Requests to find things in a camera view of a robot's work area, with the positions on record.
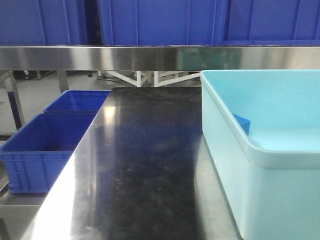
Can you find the white metal frame background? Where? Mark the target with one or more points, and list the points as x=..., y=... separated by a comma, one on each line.
x=155, y=78

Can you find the blue crate near lower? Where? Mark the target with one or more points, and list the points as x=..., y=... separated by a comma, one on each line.
x=36, y=154

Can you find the light blue plastic tub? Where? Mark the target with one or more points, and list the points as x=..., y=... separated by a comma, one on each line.
x=271, y=177

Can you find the large blue crate on cart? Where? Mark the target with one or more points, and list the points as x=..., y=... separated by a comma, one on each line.
x=161, y=22

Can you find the stainless steel work table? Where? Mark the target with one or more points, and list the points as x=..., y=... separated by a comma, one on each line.
x=142, y=171

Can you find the blue cube in tub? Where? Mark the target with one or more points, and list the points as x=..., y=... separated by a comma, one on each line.
x=243, y=122

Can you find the stainless steel cart frame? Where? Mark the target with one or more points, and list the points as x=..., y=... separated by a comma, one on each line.
x=143, y=58

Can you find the blue crate far lower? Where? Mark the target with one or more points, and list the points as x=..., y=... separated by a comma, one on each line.
x=78, y=102

